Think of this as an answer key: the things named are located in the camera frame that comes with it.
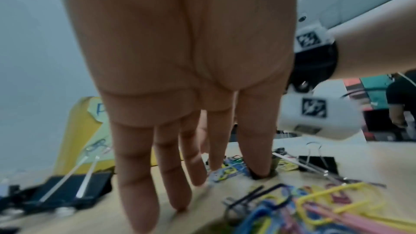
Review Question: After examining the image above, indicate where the person's left hand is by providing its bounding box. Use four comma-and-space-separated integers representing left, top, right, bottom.
55, 0, 299, 234

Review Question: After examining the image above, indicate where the person's right forearm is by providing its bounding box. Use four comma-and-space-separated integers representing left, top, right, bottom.
325, 0, 416, 80

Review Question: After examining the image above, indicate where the pale green paper note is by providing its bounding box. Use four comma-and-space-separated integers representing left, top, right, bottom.
87, 97, 114, 165

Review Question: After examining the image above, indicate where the green paper clip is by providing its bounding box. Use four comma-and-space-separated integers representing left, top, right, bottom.
224, 155, 245, 166

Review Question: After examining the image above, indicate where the yellow paper clip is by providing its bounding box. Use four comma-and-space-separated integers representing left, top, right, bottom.
276, 159, 300, 172

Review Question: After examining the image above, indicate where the large black binder clip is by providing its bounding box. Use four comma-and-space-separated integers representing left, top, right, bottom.
10, 154, 114, 209

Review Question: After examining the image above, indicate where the medium black binder clip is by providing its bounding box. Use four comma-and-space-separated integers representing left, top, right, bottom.
297, 141, 341, 178

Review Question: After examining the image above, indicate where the pile of coloured paper clips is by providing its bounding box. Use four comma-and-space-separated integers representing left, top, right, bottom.
222, 182, 416, 234

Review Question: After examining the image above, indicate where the black wrist strap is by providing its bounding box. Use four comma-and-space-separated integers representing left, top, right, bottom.
291, 40, 339, 93

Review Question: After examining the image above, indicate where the silver wire clip handle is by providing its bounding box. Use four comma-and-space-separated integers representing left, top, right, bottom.
272, 151, 351, 186

